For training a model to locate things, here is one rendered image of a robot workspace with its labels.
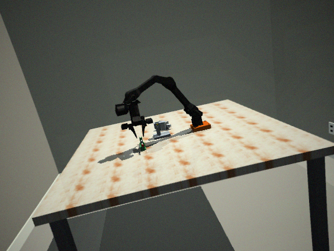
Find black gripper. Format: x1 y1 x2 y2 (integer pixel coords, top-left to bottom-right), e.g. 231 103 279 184
121 111 153 138

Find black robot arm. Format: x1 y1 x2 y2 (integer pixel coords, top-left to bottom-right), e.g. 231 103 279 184
115 75 203 127

